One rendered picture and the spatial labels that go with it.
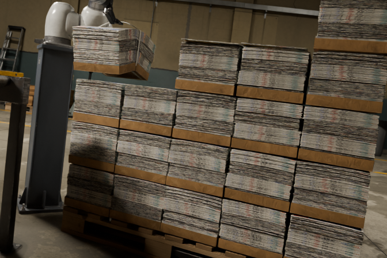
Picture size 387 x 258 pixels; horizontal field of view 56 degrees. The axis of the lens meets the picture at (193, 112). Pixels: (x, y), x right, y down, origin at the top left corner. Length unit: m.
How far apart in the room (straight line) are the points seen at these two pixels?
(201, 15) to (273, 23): 1.63
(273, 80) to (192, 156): 0.50
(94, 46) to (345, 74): 1.21
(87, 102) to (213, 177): 0.77
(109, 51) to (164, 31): 6.76
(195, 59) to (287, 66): 0.42
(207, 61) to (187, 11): 7.02
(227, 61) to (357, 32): 0.54
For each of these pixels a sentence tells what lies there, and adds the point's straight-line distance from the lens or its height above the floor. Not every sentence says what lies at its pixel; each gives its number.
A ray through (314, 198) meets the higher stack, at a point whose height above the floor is 0.46.
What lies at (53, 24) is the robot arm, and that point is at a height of 1.13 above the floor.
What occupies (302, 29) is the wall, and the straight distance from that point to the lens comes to 8.77.
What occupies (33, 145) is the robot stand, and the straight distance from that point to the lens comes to 2.37.
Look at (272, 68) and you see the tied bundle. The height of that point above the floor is 0.97.
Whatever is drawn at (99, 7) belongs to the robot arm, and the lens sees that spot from 2.40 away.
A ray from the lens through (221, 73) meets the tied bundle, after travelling 1.66.
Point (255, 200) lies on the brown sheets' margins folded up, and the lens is 1.65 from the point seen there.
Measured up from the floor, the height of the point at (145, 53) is 1.01.
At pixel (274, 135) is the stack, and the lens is 1.60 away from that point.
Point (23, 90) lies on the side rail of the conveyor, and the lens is 1.81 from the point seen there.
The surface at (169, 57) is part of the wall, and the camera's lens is 8.56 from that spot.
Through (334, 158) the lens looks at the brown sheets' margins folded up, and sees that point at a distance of 1.59.
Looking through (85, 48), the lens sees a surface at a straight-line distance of 2.02.
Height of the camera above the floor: 0.82
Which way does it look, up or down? 3 degrees down
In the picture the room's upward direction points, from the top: 7 degrees clockwise
